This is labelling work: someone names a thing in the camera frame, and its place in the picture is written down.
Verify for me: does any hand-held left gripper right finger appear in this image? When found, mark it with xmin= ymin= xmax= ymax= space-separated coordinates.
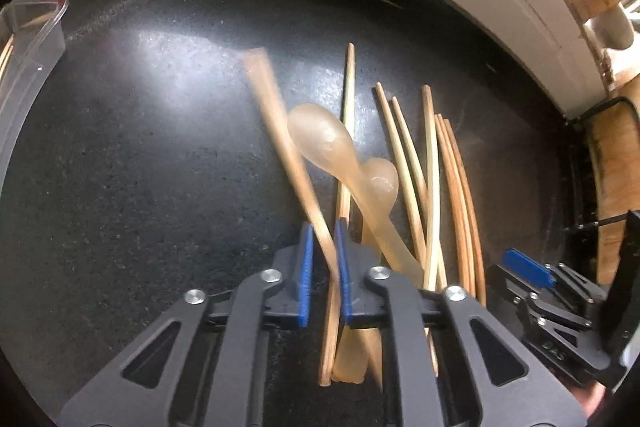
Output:
xmin=334 ymin=218 xmax=588 ymax=427

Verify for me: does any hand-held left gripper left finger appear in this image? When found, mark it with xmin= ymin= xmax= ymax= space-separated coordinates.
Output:
xmin=57 ymin=222 xmax=316 ymax=427

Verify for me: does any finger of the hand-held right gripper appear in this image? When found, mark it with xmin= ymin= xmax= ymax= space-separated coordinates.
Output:
xmin=501 ymin=248 xmax=607 ymax=304
xmin=486 ymin=263 xmax=615 ymax=387

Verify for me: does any translucent beige spoon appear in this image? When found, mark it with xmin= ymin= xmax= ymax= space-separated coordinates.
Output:
xmin=286 ymin=103 xmax=425 ymax=288
xmin=331 ymin=157 xmax=401 ymax=385

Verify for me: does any bundle of wooden chopsticks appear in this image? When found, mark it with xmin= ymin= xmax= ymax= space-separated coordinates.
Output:
xmin=319 ymin=43 xmax=488 ymax=388

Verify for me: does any clear plastic tray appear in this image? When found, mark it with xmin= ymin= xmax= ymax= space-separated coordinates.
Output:
xmin=0 ymin=0 xmax=70 ymax=188

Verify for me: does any person's right hand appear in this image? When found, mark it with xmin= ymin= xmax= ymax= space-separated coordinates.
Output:
xmin=582 ymin=379 xmax=621 ymax=415

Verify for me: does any grey round object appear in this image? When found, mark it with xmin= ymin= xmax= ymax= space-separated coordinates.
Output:
xmin=585 ymin=9 xmax=633 ymax=50

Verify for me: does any wooden stool with black frame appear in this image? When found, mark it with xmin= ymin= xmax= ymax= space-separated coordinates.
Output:
xmin=565 ymin=94 xmax=640 ymax=288

